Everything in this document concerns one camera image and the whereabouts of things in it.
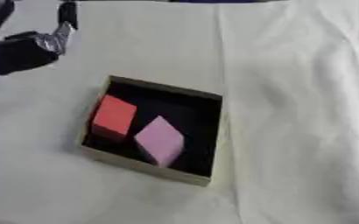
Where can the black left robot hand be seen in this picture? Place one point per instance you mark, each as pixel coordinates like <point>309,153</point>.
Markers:
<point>21,52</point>

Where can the tan box with black inside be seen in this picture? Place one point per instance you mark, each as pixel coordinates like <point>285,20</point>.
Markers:
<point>198,116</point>

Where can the red block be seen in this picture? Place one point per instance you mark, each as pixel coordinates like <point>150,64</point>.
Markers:
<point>114,116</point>

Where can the pink block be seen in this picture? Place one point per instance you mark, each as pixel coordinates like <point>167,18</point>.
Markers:
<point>159,141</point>

